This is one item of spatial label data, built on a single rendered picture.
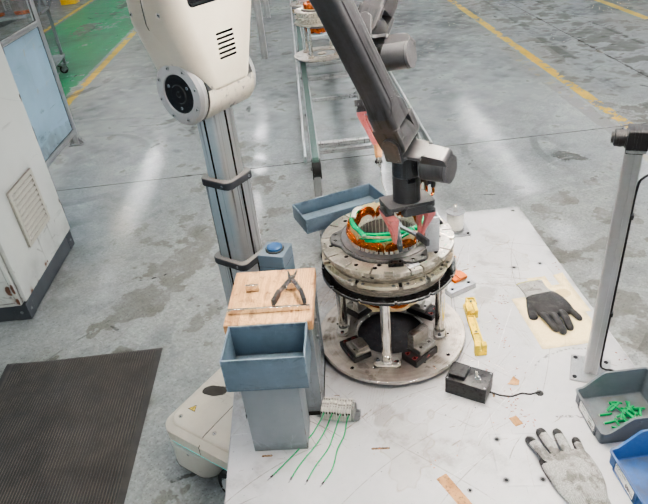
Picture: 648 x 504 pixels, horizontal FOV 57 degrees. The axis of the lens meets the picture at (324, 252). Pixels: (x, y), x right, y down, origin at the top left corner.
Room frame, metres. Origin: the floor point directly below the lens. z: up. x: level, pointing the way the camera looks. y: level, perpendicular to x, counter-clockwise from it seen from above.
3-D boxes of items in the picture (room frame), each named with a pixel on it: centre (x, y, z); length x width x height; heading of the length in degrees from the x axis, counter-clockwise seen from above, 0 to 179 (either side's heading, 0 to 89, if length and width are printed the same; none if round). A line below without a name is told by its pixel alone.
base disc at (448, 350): (1.22, -0.16, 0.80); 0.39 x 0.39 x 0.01
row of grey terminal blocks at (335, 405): (0.97, 0.01, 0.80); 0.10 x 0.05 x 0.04; 74
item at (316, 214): (1.49, -0.06, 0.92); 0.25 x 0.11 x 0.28; 110
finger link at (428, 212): (1.09, -0.20, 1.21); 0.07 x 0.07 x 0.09; 13
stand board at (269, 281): (1.08, 0.13, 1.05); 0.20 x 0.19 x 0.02; 175
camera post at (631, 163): (1.01, -0.60, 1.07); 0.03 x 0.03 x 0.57; 65
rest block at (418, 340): (1.12, -0.22, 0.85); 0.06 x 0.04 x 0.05; 127
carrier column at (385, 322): (1.10, -0.13, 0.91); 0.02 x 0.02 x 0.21
